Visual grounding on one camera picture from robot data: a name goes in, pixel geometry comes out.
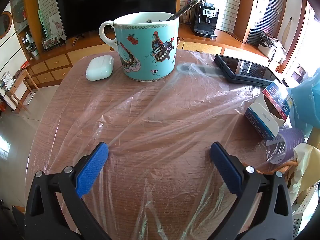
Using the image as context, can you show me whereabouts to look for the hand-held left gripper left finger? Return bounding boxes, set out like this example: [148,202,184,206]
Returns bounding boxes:
[24,141,112,240]

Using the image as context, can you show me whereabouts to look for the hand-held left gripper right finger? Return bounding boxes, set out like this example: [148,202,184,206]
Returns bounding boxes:
[209,141,293,240]

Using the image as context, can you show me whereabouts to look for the blue and white carton box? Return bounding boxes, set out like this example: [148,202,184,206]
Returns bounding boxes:
[244,79,293,140]

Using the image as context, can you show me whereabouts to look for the purple hair roller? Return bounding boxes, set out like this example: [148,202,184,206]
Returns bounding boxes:
[265,127,305,165]

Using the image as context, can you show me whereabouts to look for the clear plastic table cover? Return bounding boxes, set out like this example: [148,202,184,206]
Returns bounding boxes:
[47,50,288,240]

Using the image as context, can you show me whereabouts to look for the cream plastic bag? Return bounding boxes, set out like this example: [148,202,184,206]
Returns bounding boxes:
[287,142,320,205]

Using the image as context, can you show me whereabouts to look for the white cardboard box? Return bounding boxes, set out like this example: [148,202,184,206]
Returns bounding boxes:
[291,182,320,238]

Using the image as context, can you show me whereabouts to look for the white earbuds case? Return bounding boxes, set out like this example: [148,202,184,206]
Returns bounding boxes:
[85,55,114,81]

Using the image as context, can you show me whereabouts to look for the blue plastic bag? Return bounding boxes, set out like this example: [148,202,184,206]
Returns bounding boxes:
[285,68,320,130]

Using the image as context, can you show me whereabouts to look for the wooden drawer cabinet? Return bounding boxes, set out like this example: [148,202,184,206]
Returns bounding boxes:
[25,52,73,88]

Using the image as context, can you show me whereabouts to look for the small wooden side table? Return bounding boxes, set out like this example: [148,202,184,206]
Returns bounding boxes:
[5,69,40,114]

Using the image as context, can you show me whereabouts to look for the stack of papers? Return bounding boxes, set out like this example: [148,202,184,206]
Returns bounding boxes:
[0,71,14,92]

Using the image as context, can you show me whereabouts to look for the turquoise butterfly mug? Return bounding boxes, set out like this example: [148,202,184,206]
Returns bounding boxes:
[99,11,180,82]

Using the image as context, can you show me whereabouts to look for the white bag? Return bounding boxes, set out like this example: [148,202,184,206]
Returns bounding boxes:
[257,31,287,63]

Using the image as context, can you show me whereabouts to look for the shelf with bottles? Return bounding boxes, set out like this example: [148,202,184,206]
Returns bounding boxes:
[17,27,40,59]

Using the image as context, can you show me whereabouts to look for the black coffee machine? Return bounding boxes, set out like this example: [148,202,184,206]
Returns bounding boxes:
[189,2,219,39]

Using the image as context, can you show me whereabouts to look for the giraffe picture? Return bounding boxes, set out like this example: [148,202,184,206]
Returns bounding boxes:
[49,14,67,40]

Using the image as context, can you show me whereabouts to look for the metal spoon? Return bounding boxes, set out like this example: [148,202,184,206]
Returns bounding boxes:
[165,0,201,22]

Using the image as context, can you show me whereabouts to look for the black flat television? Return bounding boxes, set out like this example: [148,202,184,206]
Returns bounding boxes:
[54,0,178,46]

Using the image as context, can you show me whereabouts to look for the floral picture frame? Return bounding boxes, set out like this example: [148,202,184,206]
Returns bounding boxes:
[41,36,60,50]

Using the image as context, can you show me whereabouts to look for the oval wall mirror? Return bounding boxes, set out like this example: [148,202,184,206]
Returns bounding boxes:
[0,11,13,40]

